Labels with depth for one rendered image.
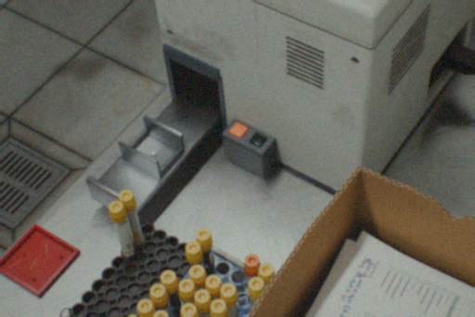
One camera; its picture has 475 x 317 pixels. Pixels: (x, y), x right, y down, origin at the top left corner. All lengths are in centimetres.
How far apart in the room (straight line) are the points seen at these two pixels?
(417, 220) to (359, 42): 19
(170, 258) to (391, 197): 26
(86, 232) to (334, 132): 31
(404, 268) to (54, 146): 149
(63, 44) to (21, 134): 33
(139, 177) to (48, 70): 147
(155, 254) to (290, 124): 21
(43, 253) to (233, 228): 22
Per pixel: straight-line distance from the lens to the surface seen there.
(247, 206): 106
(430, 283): 94
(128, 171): 106
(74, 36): 258
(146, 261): 101
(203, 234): 91
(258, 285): 88
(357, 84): 91
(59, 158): 230
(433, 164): 111
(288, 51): 94
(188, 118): 110
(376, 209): 95
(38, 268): 106
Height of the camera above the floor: 175
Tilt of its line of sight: 52 degrees down
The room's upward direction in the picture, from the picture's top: 6 degrees counter-clockwise
